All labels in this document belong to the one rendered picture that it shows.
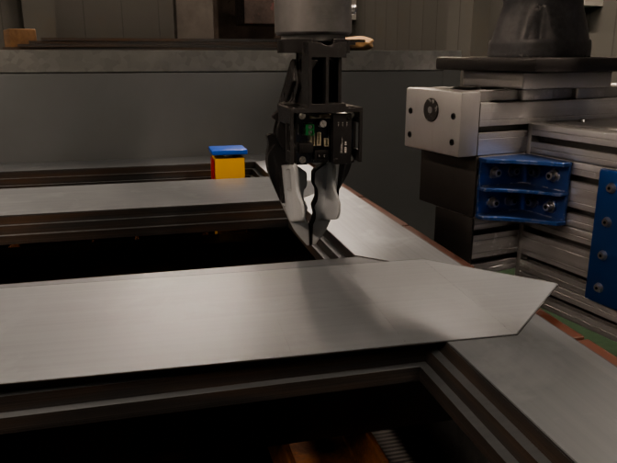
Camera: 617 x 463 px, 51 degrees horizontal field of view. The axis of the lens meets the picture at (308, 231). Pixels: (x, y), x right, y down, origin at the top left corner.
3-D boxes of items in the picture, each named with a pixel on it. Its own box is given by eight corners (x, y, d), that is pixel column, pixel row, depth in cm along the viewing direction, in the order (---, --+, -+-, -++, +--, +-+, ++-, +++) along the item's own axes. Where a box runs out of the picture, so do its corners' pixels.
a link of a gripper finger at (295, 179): (291, 259, 65) (290, 168, 62) (279, 242, 70) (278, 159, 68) (321, 257, 65) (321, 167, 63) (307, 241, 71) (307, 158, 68)
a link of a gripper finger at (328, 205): (321, 257, 65) (321, 167, 63) (307, 241, 71) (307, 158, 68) (351, 254, 66) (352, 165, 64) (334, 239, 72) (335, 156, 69)
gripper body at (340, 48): (287, 172, 60) (286, 38, 57) (270, 158, 68) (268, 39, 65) (364, 168, 62) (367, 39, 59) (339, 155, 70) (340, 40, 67)
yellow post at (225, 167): (218, 267, 113) (215, 159, 108) (216, 259, 118) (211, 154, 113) (247, 265, 114) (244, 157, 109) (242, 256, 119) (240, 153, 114)
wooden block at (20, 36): (38, 50, 154) (35, 28, 153) (10, 50, 151) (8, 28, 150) (31, 50, 163) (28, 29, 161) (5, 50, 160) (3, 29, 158)
